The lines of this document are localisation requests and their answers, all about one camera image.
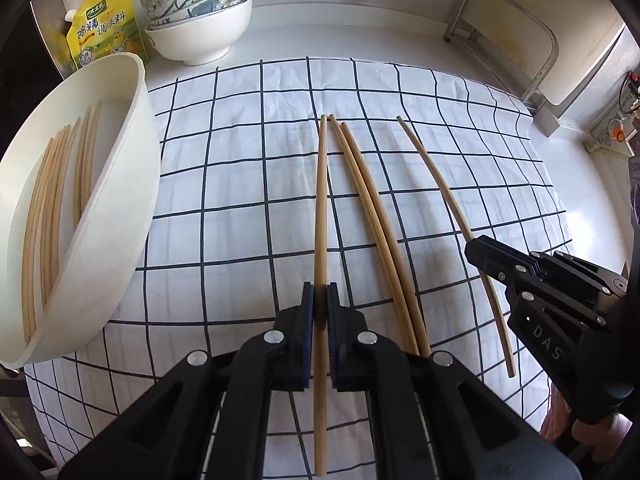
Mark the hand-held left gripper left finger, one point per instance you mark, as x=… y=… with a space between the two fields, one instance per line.
x=308 y=315

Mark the yellow seasoning packet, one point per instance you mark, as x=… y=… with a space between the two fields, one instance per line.
x=105 y=25

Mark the wall power socket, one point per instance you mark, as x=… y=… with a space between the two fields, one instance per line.
x=612 y=135

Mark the white checkered cloth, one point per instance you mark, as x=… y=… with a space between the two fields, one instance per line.
x=250 y=210

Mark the large white plastic bowl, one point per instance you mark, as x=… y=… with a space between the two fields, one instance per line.
x=115 y=210

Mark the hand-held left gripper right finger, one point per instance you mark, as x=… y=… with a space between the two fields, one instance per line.
x=332 y=315

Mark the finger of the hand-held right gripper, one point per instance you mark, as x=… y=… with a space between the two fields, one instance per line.
x=505 y=257

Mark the plain white ceramic bowl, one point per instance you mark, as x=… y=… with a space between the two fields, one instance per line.
x=200 y=45

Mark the pile of wooden chopsticks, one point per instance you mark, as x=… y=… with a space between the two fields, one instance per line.
x=47 y=185

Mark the wooden chopstick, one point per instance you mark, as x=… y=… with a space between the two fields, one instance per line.
x=374 y=195
x=500 y=327
x=362 y=195
x=321 y=210

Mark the white cutting board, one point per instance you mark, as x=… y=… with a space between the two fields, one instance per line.
x=505 y=40

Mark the person's right hand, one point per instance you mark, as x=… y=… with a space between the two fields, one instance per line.
x=600 y=435

